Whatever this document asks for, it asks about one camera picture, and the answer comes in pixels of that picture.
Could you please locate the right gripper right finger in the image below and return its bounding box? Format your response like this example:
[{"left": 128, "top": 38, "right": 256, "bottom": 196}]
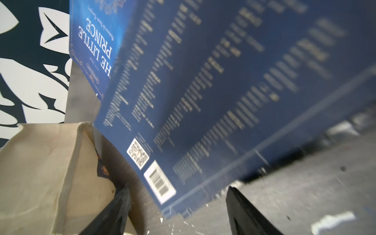
[{"left": 226, "top": 187, "right": 283, "bottom": 235}]

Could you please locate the dark blue bottom book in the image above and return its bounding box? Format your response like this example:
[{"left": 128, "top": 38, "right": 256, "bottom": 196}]
[{"left": 70, "top": 0, "right": 137, "bottom": 100}]

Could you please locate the cream canvas tote bag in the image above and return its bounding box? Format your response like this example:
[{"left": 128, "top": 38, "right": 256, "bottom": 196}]
[{"left": 0, "top": 121, "right": 139, "bottom": 235}]

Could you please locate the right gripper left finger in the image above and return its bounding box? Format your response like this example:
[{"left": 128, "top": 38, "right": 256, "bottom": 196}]
[{"left": 80, "top": 188, "right": 131, "bottom": 235}]

